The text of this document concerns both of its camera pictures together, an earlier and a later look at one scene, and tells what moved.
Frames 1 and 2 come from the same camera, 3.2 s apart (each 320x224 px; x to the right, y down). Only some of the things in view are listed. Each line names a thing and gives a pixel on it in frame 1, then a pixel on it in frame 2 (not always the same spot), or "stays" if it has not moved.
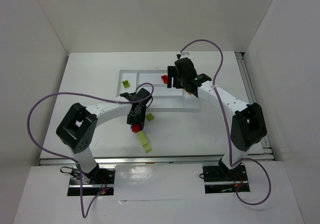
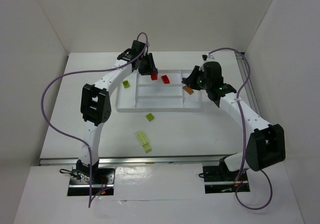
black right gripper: x=172 y=76 to x=192 y=76
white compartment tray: x=165 y=99 stays
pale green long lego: x=142 y=137 stays
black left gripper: x=136 y=119 to x=149 y=66
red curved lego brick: x=165 y=78 stays
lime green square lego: x=149 y=117 stays
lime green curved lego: x=126 y=83 stays
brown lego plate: x=188 y=91 stays
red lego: x=136 y=128 to x=154 y=76
